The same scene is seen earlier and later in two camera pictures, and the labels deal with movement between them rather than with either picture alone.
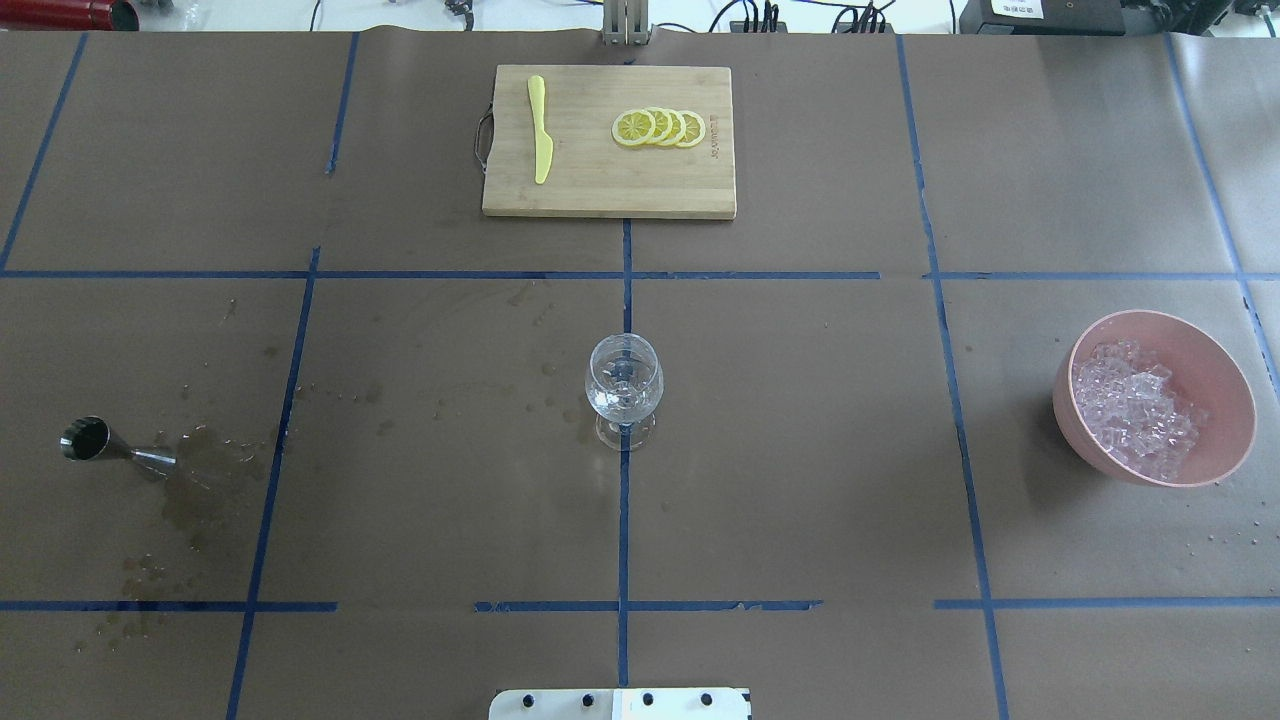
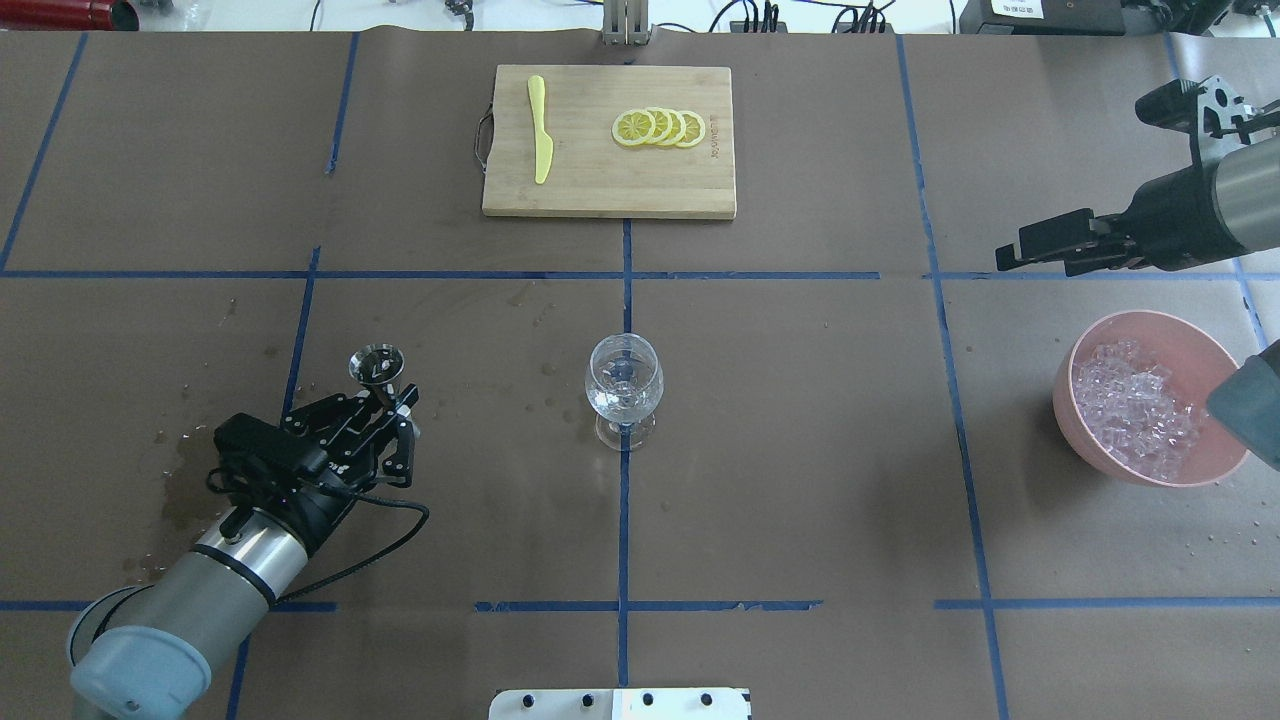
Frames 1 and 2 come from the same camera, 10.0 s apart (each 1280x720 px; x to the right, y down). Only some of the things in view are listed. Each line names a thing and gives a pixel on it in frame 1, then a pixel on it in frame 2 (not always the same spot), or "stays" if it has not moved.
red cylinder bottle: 96,15 stays
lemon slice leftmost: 633,127 stays
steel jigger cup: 89,437 → 377,365
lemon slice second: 663,126 stays
